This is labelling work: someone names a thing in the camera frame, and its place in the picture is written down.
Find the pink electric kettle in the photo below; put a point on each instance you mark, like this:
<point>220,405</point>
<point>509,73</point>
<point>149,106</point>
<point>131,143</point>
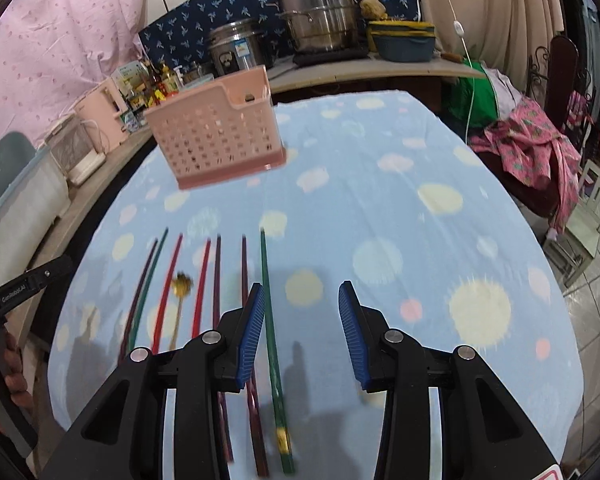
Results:
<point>100,111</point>

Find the beige curtain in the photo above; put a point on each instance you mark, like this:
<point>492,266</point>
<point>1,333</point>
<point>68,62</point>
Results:
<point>501,33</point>

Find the person's left hand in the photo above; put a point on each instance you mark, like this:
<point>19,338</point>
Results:
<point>14,378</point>

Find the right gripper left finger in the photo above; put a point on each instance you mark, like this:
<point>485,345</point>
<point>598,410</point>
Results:
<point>119,434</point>

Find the pink dotted curtain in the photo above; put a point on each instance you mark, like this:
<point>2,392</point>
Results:
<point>52,52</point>

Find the pink perforated utensil basket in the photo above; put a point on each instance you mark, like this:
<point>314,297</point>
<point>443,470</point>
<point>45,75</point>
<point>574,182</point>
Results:
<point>218,131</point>

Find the silver rice cooker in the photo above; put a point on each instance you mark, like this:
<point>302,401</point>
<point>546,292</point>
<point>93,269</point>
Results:
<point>238,45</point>

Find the white toaster oven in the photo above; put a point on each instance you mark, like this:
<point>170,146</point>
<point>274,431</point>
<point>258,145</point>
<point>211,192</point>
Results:
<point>73,150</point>

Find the red chopstick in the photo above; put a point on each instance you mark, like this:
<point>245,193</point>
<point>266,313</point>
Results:
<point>156,335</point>
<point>200,290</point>

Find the wooden counter shelf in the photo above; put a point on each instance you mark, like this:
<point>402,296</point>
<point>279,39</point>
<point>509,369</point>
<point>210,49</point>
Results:
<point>288,84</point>

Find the black induction cooker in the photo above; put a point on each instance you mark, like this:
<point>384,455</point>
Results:
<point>306,59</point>

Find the pink floral cloth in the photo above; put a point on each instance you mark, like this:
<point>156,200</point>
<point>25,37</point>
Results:
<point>534,161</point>

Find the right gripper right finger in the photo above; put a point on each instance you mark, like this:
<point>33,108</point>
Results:
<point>485,433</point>

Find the gold flower spoon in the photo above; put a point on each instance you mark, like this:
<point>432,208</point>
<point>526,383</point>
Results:
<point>181,287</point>

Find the green chopstick gold band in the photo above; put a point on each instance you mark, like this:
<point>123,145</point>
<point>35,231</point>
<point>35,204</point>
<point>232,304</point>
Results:
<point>282,434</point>

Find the green plastic bag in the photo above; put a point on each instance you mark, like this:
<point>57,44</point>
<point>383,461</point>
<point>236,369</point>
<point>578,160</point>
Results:
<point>471,101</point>

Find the navy floral backsplash cloth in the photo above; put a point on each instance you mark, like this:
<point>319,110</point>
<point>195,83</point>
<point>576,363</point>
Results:
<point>180,38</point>

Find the dark maroon chopstick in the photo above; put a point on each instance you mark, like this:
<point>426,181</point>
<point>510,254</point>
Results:
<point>136,298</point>
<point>255,424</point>

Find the light blue patterned tablecloth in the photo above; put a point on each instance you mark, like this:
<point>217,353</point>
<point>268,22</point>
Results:
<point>377,192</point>

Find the white plastic storage bin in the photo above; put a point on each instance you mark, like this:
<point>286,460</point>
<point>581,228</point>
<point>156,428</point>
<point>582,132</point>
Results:
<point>36,198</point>

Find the oil bottle yellow cap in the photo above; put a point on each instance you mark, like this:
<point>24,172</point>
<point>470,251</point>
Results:
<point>170,80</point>

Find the stainless steel steamer pot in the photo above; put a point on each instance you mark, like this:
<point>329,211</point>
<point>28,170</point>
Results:
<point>318,26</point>

